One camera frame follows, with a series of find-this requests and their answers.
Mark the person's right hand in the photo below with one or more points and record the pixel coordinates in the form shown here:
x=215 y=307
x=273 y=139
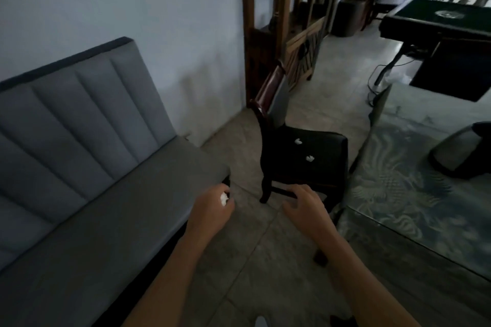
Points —
x=309 y=211

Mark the person's left hand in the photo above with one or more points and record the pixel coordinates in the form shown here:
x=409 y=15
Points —
x=209 y=210

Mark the person's right thumb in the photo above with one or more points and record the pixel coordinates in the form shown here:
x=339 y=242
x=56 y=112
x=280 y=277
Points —
x=288 y=206

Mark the person's left fingers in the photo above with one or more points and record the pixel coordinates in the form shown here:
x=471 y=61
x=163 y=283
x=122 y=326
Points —
x=227 y=194

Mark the person's left forearm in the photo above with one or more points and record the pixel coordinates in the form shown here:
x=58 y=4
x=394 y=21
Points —
x=167 y=279

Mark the person's right forearm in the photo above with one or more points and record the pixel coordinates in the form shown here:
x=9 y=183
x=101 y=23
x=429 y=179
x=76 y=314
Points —
x=360 y=280

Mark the patterned glass-topped table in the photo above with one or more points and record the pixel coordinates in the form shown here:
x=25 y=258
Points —
x=418 y=200

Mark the grey upholstered sofa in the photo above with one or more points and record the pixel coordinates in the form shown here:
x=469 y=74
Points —
x=88 y=169

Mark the black curved object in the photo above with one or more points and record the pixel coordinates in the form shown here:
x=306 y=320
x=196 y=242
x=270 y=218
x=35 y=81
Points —
x=464 y=150

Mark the dark wooden display shelf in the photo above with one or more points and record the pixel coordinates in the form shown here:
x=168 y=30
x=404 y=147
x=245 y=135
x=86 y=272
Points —
x=289 y=20

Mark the dark waste bin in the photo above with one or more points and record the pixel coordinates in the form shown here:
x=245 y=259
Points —
x=346 y=18

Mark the green mahjong table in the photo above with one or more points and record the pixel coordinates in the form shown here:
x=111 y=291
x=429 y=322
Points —
x=441 y=31

